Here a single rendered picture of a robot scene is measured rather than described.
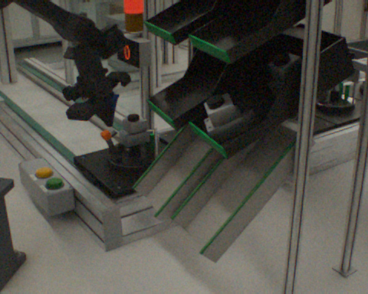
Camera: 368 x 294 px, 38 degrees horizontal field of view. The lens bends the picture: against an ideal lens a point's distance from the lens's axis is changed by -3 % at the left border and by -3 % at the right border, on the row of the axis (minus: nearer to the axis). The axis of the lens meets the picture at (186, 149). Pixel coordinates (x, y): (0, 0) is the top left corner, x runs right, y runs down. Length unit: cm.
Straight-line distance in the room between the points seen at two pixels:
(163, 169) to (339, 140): 64
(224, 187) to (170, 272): 23
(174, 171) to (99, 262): 26
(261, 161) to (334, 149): 63
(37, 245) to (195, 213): 42
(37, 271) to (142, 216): 26
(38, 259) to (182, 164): 39
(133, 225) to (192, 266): 17
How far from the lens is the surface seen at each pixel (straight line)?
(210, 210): 106
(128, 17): 149
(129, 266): 120
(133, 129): 133
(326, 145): 160
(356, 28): 663
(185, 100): 108
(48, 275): 121
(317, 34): 88
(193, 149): 116
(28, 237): 134
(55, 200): 131
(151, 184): 118
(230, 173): 107
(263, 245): 127
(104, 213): 120
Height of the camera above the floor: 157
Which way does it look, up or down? 24 degrees down
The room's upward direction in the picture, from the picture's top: straight up
